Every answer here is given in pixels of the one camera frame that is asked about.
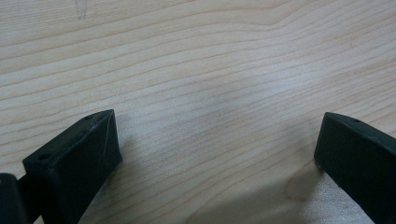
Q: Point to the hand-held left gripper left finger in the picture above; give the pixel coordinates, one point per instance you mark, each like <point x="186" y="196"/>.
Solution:
<point x="74" y="165"/>

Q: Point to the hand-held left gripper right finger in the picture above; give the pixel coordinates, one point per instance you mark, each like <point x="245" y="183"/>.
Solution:
<point x="358" y="158"/>

